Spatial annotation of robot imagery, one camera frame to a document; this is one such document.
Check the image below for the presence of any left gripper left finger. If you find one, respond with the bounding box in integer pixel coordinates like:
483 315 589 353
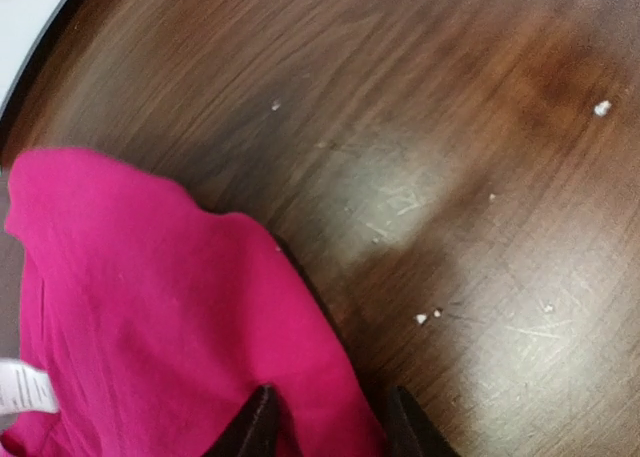
207 385 280 457

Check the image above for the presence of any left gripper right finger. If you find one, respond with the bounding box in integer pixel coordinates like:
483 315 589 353
386 386 458 457

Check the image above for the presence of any red t-shirt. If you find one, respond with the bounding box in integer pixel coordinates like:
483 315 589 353
1 148 385 456

